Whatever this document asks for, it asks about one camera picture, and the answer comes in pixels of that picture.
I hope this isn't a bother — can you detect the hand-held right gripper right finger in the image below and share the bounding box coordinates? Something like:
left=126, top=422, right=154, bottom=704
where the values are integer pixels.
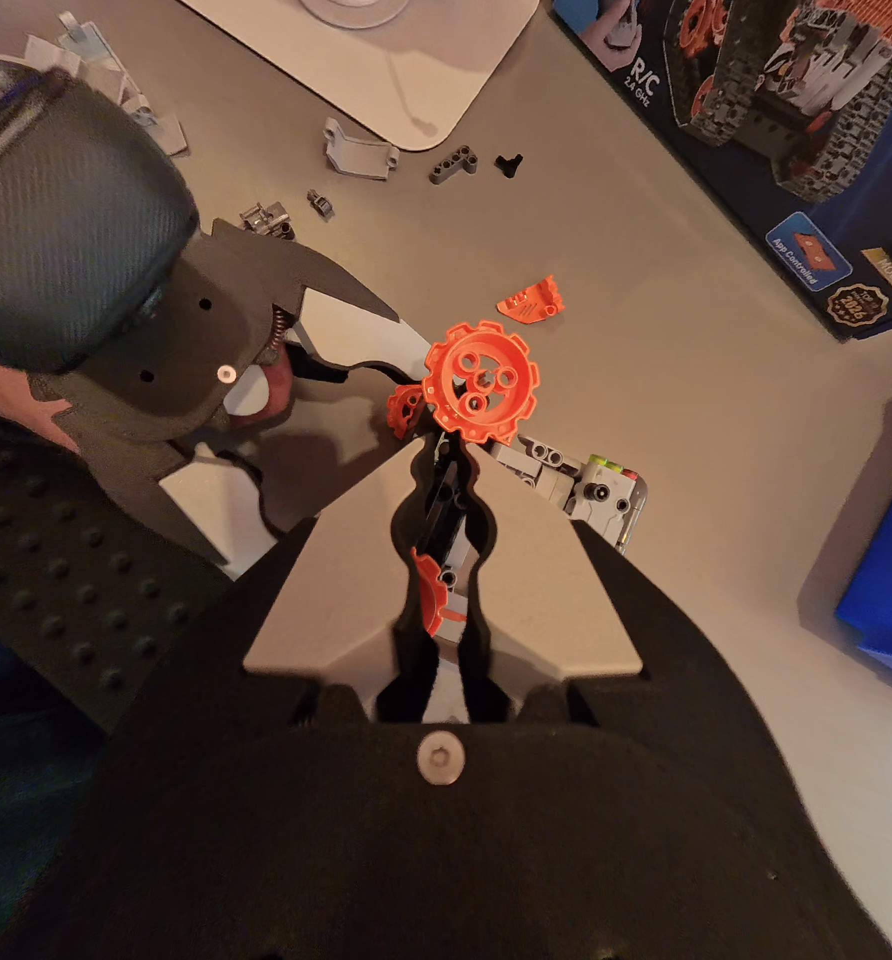
left=458, top=455, right=645, bottom=703

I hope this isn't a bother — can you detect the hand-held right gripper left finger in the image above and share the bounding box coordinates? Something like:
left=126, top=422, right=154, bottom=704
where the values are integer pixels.
left=245, top=435, right=437, bottom=703

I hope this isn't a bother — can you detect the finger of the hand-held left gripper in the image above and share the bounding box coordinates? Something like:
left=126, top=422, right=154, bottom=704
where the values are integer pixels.
left=293, top=285, right=435, bottom=376
left=154, top=444, right=323, bottom=582

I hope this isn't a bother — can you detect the building kit robot model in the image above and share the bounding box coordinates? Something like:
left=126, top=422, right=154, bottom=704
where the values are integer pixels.
left=386, top=318, right=650, bottom=646

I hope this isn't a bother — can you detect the person's left hand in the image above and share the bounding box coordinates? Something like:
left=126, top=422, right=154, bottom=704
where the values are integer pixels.
left=0, top=357, right=84, bottom=454

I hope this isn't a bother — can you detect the dark perforated tray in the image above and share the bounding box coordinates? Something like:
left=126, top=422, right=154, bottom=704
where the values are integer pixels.
left=0, top=420, right=245, bottom=736

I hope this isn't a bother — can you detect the orange panel piece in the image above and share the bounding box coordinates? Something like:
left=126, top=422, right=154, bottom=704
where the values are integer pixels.
left=497, top=275, right=566, bottom=324

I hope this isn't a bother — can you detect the grey panel piece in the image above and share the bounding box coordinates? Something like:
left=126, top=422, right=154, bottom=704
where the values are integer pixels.
left=323, top=120, right=401, bottom=181

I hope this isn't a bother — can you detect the grey beam piece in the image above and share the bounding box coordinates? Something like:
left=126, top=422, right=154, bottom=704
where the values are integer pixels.
left=428, top=147, right=477, bottom=186

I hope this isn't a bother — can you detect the cluster of grey panel pieces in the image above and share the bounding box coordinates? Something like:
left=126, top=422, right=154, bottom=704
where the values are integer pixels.
left=0, top=12, right=192, bottom=159

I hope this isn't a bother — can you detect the blue plastic crate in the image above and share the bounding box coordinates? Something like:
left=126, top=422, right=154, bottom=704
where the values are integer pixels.
left=836, top=435, right=892, bottom=691

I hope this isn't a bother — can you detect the blue robot kit box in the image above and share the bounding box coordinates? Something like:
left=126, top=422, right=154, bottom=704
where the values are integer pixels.
left=551, top=0, right=892, bottom=342

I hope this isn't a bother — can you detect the white lamp base plate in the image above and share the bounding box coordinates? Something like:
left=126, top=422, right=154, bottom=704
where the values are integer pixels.
left=179, top=0, right=542, bottom=151

